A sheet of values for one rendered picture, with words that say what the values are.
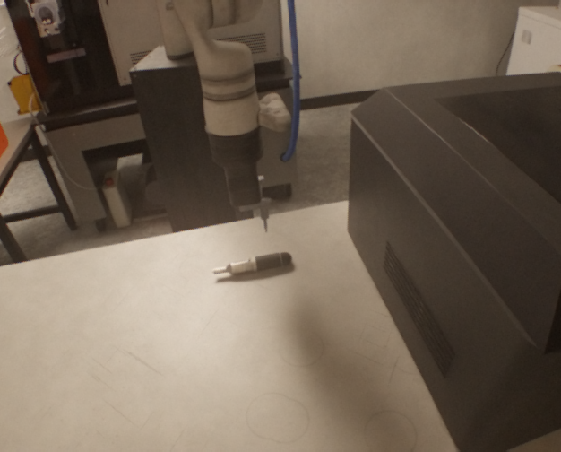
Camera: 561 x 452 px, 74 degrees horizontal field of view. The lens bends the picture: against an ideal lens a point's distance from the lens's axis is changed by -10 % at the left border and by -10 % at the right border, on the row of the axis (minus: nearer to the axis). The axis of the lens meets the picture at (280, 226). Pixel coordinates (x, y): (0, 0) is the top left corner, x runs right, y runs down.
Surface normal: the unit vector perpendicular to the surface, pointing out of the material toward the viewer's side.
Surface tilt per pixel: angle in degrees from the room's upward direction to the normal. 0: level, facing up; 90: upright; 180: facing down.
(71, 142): 90
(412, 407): 0
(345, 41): 90
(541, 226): 0
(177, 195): 90
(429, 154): 58
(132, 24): 90
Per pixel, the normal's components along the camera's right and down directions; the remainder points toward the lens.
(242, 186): 0.16, 0.32
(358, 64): 0.21, 0.61
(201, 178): -0.11, 0.64
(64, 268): -0.07, -0.77
